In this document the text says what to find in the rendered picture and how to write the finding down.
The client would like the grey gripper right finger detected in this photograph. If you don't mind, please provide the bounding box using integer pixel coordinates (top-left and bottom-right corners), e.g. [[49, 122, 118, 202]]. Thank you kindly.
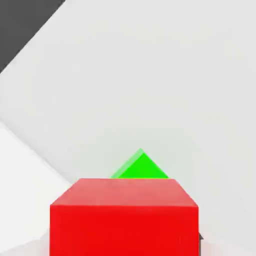
[[198, 232, 218, 256]]

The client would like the small red cube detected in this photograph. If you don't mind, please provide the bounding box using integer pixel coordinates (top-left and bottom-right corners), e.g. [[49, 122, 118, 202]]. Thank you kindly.
[[49, 177, 200, 256]]

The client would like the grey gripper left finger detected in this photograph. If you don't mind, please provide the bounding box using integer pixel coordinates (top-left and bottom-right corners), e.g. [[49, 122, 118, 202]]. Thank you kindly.
[[34, 239, 51, 256]]

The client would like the small green cube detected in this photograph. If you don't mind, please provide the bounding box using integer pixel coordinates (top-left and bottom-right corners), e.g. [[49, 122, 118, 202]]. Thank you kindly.
[[110, 147, 169, 179]]

